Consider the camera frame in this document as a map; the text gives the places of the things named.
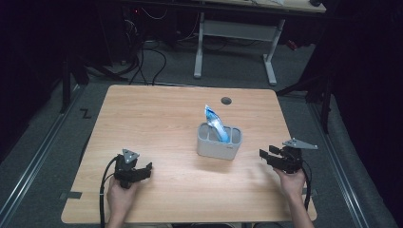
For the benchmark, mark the small red object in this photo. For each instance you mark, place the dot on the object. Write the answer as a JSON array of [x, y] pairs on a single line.
[[292, 45]]

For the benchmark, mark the grey divided plastic container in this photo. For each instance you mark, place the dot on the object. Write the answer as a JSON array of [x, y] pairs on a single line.
[[215, 147]]

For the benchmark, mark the black metal stand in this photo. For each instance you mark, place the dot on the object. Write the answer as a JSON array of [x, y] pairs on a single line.
[[66, 85], [324, 101]]

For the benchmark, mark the round dark table grommet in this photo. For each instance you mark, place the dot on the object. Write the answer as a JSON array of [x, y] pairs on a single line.
[[226, 101]]

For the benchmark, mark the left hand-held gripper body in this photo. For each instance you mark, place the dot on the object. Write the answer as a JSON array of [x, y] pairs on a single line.
[[125, 167]]

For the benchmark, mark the metal floor rail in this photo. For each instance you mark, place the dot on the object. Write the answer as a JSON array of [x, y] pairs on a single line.
[[34, 158], [342, 171]]

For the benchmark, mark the person's right hand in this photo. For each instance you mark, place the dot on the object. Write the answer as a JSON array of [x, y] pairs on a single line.
[[291, 183]]

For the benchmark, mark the desk with white metal frame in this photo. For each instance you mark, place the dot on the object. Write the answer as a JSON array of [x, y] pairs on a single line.
[[237, 30]]

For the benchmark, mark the person's left hand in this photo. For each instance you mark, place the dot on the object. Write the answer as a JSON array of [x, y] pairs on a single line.
[[120, 198]]

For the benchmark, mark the blue and white packet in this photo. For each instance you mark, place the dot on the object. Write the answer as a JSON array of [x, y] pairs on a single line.
[[215, 122]]

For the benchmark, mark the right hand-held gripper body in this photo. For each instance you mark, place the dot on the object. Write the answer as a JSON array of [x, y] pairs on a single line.
[[293, 158]]

